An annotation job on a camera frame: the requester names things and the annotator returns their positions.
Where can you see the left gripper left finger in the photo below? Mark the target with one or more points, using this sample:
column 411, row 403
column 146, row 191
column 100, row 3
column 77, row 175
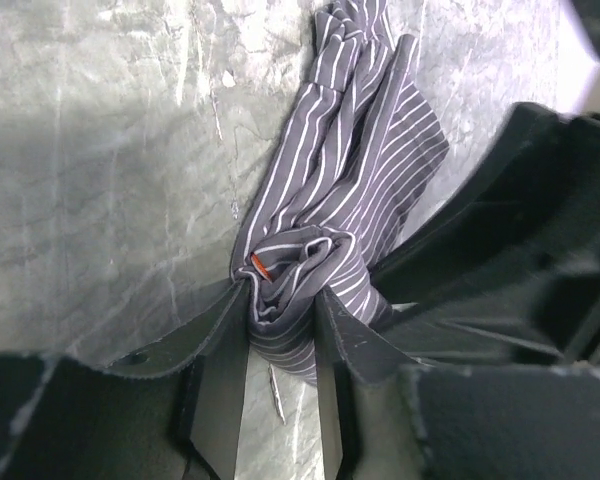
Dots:
column 171, row 409

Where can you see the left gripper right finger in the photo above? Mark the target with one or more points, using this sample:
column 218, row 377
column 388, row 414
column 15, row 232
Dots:
column 384, row 415

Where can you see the striped grey underwear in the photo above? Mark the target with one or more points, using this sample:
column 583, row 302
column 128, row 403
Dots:
column 357, row 152

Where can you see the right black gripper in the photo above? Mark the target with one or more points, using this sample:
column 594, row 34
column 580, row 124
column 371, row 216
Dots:
column 508, row 271

